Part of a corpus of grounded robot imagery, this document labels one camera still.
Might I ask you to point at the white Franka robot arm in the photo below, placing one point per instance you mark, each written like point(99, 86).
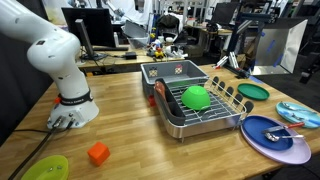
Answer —
point(50, 50)

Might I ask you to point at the green plate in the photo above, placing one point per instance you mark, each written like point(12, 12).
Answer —
point(253, 91)

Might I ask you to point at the dark blue plate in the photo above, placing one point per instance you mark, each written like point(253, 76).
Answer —
point(258, 131)

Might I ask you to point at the large metal spoon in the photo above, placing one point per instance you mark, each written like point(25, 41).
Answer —
point(272, 137)

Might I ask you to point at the long metal spoon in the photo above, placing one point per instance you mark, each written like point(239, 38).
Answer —
point(288, 106)

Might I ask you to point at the light blue plate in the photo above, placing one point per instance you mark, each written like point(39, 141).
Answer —
point(305, 110)

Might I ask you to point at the white and blue plate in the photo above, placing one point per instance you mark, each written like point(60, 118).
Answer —
point(296, 151)

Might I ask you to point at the orange silicone utensil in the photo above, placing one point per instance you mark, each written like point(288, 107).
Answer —
point(160, 89)

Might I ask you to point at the checker marker sticker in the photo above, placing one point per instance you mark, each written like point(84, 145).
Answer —
point(153, 71)
point(179, 69)

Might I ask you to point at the grey plastic bin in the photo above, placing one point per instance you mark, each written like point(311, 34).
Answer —
point(166, 68)

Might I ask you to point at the dark grey utensil holder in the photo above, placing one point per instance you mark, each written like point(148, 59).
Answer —
point(173, 111)

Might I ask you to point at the yellow duck toy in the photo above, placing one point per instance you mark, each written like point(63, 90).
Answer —
point(159, 53)

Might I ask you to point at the black power brick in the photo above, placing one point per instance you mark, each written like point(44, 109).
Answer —
point(130, 55)

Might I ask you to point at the steel dish rack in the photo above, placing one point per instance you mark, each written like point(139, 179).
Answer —
point(200, 125)

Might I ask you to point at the wooden background desk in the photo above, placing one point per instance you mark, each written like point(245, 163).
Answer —
point(113, 61)

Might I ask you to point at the extrusion base with white clamps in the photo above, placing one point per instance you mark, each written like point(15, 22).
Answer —
point(222, 61)

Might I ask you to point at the orange cube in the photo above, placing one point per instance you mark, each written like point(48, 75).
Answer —
point(98, 153)

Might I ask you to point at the black computer monitor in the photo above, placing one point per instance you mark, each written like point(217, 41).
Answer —
point(96, 26)

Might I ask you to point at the silver photo reflector box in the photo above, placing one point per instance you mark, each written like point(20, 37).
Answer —
point(276, 46)

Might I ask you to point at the lime green bowl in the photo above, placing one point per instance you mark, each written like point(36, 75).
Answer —
point(46, 170)

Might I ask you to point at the black aluminium camera stand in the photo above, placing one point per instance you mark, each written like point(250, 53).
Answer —
point(236, 33)

